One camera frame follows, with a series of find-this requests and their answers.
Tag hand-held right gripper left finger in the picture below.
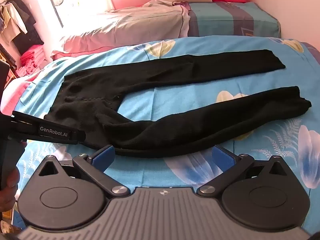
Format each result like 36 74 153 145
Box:
37 145 128 201

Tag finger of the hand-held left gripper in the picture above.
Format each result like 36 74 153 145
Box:
69 129 86 145

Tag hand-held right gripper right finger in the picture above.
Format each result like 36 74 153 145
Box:
197 145 292 200

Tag black pants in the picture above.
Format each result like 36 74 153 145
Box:
44 49 312 159

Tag person's left hand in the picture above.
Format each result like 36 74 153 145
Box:
0 166 21 214

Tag stack of pink towels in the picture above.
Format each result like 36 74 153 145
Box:
15 44 45 78

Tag blue floral bed sheet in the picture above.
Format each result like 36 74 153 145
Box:
14 37 320 200

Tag hanging clothes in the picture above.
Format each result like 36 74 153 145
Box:
0 0 43 63

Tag beige quilt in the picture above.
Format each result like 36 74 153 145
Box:
51 0 191 58

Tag window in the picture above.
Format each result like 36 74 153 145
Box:
44 0 113 28

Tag blue striped bed sheet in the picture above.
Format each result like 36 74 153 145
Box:
187 1 282 39

